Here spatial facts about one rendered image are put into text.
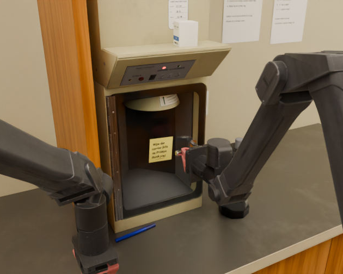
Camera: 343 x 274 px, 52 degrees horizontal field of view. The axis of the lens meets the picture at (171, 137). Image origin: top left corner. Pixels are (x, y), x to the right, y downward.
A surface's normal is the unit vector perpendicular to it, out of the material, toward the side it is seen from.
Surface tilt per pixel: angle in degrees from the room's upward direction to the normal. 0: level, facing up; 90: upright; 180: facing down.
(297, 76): 90
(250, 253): 0
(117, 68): 135
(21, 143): 72
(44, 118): 90
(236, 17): 90
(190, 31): 90
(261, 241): 0
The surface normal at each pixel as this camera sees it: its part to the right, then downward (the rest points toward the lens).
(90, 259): 0.00, -0.93
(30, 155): 0.95, -0.29
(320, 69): -0.95, 0.12
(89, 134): 0.47, 0.34
